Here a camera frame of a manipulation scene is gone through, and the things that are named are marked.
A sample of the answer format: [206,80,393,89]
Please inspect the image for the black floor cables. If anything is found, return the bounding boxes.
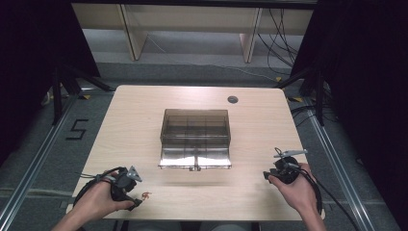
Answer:
[289,104,340,128]

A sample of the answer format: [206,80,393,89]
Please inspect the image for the person's left hand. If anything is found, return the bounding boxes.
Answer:
[74,180,136,223]

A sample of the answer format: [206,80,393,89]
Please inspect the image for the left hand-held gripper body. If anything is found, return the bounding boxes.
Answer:
[110,165,143,203]

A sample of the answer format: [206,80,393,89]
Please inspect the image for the thin white floor cable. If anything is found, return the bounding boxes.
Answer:
[145,34,277,82]

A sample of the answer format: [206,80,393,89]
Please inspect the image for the black metal stand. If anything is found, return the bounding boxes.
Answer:
[273,67,325,127]
[50,63,115,127]

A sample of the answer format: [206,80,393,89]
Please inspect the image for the black hanging cables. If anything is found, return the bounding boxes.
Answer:
[257,8,300,77]

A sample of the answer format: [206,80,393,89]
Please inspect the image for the black curtain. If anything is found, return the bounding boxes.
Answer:
[290,0,408,229]
[0,0,101,167]

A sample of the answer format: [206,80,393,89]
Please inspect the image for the right hand-held gripper cable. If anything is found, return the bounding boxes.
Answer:
[288,163,362,231]

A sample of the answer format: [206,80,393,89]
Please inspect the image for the light wooden bench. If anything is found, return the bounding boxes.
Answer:
[71,3,315,64]

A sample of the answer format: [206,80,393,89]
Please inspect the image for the transparent brown compartment box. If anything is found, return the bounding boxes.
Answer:
[157,108,233,172]

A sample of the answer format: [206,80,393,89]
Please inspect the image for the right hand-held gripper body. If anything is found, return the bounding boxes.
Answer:
[271,147,309,186]

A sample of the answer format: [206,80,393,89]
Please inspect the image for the aluminium floor rail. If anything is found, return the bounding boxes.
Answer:
[0,94,79,227]
[302,96,377,231]

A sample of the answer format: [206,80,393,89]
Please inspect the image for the person's right hand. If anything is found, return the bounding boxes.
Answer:
[268,162,319,216]

